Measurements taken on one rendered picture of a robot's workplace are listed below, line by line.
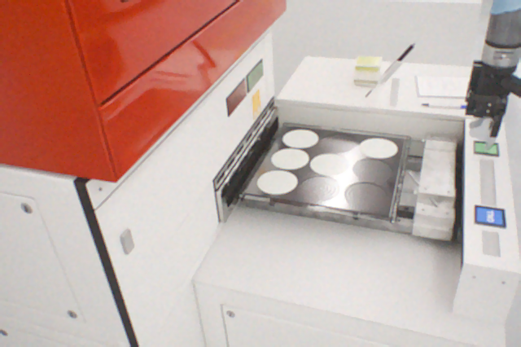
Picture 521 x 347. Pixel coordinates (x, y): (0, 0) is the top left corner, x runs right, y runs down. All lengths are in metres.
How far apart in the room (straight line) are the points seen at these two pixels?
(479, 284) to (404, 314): 0.15
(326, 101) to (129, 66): 0.84
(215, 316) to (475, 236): 0.58
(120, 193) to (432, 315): 0.63
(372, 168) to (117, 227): 0.69
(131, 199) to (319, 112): 0.77
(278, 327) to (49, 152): 0.62
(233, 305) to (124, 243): 0.37
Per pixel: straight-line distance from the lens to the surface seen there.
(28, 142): 0.75
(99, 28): 0.64
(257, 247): 1.14
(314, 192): 1.16
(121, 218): 0.80
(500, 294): 1.00
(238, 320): 1.13
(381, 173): 1.24
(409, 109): 1.40
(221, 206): 1.14
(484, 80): 1.18
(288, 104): 1.46
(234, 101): 1.15
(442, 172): 1.31
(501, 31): 1.12
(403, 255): 1.14
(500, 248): 0.99
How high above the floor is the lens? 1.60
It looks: 34 degrees down
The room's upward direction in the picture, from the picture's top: 5 degrees counter-clockwise
